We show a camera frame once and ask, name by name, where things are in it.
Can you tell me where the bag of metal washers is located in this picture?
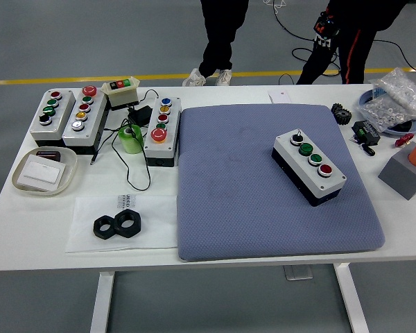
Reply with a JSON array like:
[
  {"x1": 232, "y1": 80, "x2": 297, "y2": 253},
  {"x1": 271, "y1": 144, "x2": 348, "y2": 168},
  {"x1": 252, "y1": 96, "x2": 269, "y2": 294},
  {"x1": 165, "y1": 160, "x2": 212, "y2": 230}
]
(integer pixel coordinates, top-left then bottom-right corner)
[{"x1": 355, "y1": 96, "x2": 416, "y2": 133}]

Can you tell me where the black object on plate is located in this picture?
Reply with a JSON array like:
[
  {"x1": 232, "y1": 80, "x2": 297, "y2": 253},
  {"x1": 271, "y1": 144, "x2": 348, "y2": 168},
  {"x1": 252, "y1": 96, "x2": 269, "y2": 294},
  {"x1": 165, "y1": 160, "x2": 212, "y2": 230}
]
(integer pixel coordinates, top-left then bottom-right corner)
[{"x1": 391, "y1": 121, "x2": 415, "y2": 135}]

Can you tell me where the grey four-button control box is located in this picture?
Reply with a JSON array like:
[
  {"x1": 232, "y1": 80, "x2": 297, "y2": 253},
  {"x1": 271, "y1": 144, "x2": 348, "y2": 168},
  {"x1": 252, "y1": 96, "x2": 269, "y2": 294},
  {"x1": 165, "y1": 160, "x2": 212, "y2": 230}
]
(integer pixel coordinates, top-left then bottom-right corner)
[
  {"x1": 271, "y1": 128, "x2": 347, "y2": 208},
  {"x1": 29, "y1": 88, "x2": 76, "y2": 148}
]

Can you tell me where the black hex nut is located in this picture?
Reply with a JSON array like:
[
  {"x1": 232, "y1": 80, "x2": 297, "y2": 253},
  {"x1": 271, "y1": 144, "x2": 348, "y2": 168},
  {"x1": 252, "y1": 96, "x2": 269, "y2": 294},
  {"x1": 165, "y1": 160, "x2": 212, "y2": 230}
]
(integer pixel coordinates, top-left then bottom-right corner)
[
  {"x1": 92, "y1": 214, "x2": 121, "y2": 240},
  {"x1": 112, "y1": 208, "x2": 142, "y2": 239}
]

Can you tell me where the black orange data glove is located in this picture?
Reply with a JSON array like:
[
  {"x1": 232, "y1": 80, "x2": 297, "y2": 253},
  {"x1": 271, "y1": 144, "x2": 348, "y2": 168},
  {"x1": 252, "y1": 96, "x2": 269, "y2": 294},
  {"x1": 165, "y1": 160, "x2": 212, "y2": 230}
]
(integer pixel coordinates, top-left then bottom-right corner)
[{"x1": 313, "y1": 10, "x2": 340, "y2": 48}]

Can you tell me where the cream plastic tray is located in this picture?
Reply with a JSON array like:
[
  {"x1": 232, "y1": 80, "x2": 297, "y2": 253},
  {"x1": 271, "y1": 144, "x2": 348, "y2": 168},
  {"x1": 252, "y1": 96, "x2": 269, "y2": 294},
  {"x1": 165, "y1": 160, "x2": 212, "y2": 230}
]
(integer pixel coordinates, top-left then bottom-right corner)
[{"x1": 11, "y1": 146, "x2": 78, "y2": 197}]

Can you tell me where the blue-grey textured mat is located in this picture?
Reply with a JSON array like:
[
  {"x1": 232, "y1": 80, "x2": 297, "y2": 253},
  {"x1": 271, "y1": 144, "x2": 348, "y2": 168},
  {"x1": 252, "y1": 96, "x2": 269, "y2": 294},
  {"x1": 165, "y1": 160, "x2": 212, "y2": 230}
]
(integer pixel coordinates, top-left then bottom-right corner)
[{"x1": 175, "y1": 103, "x2": 385, "y2": 262}]

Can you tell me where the bag of white plastic parts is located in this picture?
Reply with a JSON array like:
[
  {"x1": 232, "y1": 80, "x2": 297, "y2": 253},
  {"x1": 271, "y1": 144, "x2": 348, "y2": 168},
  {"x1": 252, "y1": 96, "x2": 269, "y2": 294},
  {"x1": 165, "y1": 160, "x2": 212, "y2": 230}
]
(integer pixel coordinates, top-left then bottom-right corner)
[{"x1": 368, "y1": 67, "x2": 416, "y2": 121}]

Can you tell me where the thin black adapter cable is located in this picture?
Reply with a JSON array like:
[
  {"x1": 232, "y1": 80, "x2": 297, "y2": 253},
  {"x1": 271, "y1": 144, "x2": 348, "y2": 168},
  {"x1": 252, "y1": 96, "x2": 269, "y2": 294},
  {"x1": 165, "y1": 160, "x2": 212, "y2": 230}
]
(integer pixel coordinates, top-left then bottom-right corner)
[{"x1": 89, "y1": 89, "x2": 160, "y2": 191}]

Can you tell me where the white table leg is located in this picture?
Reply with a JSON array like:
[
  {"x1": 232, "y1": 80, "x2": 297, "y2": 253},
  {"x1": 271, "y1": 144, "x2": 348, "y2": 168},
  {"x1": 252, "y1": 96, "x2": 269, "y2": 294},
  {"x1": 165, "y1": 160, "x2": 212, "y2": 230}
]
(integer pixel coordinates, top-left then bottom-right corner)
[
  {"x1": 89, "y1": 271, "x2": 116, "y2": 333},
  {"x1": 333, "y1": 263, "x2": 370, "y2": 333}
]

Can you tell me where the grey under-table bracket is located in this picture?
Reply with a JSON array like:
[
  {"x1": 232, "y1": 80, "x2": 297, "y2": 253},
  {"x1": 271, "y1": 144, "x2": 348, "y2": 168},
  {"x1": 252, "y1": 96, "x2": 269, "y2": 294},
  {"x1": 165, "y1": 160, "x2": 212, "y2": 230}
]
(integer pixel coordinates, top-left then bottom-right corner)
[{"x1": 283, "y1": 265, "x2": 314, "y2": 281}]

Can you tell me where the black power adapter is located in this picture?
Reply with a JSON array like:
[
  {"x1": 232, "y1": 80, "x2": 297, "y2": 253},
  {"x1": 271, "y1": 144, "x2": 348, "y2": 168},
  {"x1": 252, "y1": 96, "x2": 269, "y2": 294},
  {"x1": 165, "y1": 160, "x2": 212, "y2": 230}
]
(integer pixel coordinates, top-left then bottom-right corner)
[{"x1": 128, "y1": 105, "x2": 153, "y2": 126}]

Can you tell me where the white card with red mark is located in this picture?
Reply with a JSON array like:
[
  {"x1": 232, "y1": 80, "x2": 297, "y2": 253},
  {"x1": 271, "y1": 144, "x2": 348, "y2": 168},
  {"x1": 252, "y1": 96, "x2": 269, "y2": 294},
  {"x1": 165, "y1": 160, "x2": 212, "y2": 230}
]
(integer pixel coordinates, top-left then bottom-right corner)
[{"x1": 268, "y1": 89, "x2": 292, "y2": 104}]

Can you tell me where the black module with green terminals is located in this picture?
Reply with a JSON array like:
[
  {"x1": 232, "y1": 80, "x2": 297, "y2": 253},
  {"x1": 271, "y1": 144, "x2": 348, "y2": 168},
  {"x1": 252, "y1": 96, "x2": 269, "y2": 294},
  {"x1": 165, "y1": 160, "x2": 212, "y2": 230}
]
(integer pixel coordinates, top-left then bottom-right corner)
[{"x1": 351, "y1": 119, "x2": 381, "y2": 146}]

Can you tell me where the white wall switch panel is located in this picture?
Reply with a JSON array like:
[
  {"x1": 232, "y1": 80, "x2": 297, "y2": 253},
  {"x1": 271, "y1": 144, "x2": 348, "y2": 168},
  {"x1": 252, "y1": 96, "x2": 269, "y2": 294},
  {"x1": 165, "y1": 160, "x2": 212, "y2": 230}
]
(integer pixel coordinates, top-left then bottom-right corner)
[{"x1": 18, "y1": 154, "x2": 67, "y2": 191}]

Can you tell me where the person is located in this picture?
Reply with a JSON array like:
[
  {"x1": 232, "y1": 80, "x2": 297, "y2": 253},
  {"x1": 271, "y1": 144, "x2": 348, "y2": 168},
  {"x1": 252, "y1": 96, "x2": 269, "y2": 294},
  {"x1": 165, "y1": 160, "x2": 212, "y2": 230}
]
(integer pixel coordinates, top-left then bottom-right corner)
[
  {"x1": 182, "y1": 0, "x2": 250, "y2": 87},
  {"x1": 295, "y1": 0, "x2": 416, "y2": 85}
]

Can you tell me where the green film roll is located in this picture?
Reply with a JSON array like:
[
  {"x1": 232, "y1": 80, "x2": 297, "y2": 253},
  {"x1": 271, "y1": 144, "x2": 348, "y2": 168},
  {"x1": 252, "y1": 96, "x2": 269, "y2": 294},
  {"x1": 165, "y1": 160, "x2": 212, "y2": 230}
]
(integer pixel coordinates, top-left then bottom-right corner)
[{"x1": 118, "y1": 124, "x2": 145, "y2": 155}]

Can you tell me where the black floor cable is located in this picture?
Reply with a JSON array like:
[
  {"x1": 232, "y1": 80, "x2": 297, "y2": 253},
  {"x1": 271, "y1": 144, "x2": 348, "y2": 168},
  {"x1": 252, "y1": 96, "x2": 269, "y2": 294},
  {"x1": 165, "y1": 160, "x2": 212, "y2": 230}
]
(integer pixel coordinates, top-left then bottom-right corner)
[{"x1": 272, "y1": 0, "x2": 416, "y2": 85}]

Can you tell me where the grey five-button control box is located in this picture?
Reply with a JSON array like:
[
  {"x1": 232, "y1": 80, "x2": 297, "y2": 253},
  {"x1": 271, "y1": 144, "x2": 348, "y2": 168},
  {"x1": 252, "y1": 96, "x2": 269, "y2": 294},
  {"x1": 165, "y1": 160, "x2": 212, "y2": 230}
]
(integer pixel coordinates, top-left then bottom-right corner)
[
  {"x1": 143, "y1": 96, "x2": 182, "y2": 168},
  {"x1": 61, "y1": 85, "x2": 108, "y2": 155}
]

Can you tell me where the black gear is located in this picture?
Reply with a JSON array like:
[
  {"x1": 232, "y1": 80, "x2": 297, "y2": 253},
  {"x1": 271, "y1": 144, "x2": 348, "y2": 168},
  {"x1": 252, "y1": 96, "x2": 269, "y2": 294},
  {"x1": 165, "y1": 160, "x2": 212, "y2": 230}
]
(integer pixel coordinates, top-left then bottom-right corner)
[{"x1": 331, "y1": 102, "x2": 352, "y2": 126}]

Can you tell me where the grey wedge block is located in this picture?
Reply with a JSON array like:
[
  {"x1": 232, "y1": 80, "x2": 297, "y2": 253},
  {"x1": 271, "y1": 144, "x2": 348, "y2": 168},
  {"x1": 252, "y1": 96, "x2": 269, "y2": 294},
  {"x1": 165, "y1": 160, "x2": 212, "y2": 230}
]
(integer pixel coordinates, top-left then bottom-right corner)
[{"x1": 377, "y1": 141, "x2": 416, "y2": 201}]

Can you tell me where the white printed plastic bag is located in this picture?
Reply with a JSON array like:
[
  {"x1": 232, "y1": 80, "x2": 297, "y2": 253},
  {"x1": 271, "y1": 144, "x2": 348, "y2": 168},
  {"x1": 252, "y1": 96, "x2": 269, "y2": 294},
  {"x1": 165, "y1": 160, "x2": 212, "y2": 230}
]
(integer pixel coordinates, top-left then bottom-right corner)
[{"x1": 64, "y1": 194, "x2": 179, "y2": 254}]

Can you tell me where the dark brown switch block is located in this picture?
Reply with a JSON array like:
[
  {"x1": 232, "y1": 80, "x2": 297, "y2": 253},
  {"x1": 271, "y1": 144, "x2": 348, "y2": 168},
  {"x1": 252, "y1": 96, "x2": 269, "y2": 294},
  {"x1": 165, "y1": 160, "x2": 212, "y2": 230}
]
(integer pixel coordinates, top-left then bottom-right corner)
[{"x1": 35, "y1": 149, "x2": 62, "y2": 163}]

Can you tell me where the white floor cable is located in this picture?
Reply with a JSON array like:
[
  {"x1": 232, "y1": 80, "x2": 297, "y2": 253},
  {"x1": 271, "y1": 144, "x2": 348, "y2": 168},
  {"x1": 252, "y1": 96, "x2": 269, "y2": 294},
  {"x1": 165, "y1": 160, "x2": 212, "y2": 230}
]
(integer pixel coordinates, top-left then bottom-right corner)
[{"x1": 262, "y1": 0, "x2": 287, "y2": 15}]

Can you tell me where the cream three-button switch box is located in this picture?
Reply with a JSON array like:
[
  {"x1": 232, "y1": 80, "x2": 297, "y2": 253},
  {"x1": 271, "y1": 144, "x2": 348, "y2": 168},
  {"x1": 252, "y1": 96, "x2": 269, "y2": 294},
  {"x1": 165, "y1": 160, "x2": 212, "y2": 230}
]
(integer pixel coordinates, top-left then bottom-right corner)
[{"x1": 101, "y1": 76, "x2": 141, "y2": 111}]

